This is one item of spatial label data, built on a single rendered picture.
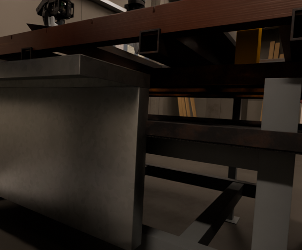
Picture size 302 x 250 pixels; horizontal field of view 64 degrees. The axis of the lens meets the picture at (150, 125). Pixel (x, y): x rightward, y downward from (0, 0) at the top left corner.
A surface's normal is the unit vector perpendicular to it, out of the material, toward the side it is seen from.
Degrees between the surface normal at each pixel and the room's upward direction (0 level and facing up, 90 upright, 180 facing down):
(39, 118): 90
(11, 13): 90
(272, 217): 90
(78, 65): 90
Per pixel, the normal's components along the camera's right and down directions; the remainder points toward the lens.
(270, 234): -0.51, 0.02
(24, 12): 0.78, 0.08
